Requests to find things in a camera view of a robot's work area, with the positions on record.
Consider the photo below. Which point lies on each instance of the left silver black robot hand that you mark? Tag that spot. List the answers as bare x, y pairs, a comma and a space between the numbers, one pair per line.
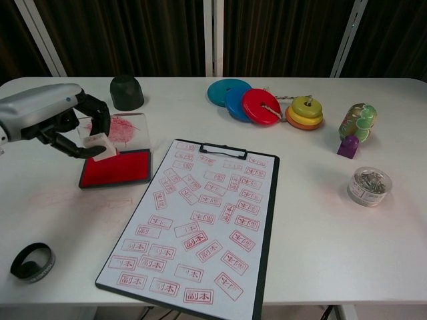
40, 106

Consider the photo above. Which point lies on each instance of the small red white stamp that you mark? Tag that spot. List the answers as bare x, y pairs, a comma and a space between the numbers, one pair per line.
107, 150

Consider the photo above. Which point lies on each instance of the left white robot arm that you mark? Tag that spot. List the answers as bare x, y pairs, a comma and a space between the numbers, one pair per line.
2, 140

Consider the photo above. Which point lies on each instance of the red ink pad case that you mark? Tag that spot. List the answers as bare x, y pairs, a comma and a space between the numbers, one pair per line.
120, 170

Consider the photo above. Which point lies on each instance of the black clipboard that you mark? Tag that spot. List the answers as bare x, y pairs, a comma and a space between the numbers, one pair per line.
268, 233

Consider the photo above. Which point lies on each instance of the black faceted cup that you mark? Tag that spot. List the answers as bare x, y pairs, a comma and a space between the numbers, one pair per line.
126, 93

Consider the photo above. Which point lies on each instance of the dark pleated curtain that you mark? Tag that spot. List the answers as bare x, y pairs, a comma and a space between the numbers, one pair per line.
133, 33

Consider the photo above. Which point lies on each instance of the teal wooden disc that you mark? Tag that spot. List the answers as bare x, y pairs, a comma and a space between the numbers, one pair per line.
220, 91

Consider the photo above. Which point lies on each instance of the white red-stamped paper sheet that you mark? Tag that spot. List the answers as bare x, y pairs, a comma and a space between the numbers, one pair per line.
200, 216

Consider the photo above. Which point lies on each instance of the blue wooden disc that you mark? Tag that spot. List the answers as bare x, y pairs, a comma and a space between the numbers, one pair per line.
235, 106

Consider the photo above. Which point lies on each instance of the red wooden disc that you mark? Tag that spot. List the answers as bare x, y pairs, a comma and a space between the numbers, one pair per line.
257, 111

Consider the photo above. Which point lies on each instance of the yellow wooden disc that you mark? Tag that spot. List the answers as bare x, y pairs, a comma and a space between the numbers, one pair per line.
295, 117

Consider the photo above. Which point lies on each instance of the orange wooden disc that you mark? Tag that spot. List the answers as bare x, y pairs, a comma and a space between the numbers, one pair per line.
300, 126

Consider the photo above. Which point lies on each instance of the small yellow-green wooden disc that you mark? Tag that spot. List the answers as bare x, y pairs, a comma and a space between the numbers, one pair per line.
302, 108

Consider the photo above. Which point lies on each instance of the colourful bottle with purple cap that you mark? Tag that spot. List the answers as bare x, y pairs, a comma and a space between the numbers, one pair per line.
358, 120

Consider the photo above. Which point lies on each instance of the clear jar of paper clips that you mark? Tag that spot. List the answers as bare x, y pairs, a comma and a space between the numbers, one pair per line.
368, 188

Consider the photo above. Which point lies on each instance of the white frame post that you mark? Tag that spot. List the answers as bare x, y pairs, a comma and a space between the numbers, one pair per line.
213, 33
39, 33
350, 33

